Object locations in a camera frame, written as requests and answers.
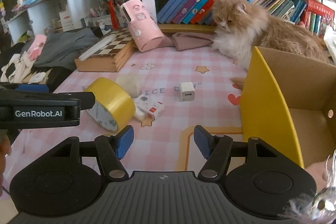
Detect pink checkered tablecloth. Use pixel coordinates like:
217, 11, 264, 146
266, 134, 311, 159
1, 47, 245, 199

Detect wooden chess board box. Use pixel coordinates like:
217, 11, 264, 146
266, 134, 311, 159
75, 28, 135, 72

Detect yellow cardboard box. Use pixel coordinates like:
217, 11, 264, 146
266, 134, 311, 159
240, 47, 335, 168

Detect yellow tape roll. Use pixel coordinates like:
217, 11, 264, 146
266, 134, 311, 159
84, 77, 135, 132

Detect red book box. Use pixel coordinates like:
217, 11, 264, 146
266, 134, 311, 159
306, 0, 335, 20

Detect white spray bottle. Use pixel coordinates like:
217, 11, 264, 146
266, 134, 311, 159
114, 74, 141, 98

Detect pink folded cloth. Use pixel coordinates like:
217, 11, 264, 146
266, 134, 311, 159
158, 32, 214, 51

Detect pink glove on pile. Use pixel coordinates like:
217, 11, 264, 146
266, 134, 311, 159
27, 34, 47, 61

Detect grey clothing pile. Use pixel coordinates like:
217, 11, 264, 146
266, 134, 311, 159
34, 28, 99, 71

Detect small white staples box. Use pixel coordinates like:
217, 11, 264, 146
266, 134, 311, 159
134, 95, 165, 120

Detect orange white fluffy cat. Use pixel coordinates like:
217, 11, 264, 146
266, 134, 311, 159
212, 0, 328, 70

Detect pink cylindrical appliance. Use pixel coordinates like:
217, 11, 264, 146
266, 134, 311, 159
121, 0, 165, 52

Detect small white charger cube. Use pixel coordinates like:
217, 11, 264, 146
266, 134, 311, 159
179, 82, 195, 102

